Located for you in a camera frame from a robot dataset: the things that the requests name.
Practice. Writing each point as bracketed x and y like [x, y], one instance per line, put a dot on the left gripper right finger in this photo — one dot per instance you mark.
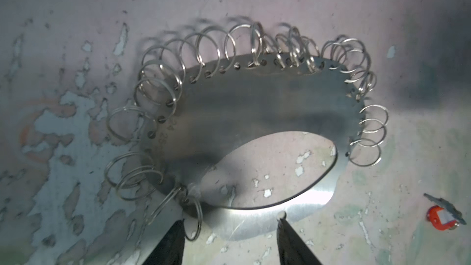
[292, 249]

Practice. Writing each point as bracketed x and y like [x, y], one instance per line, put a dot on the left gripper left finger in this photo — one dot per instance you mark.
[171, 248]

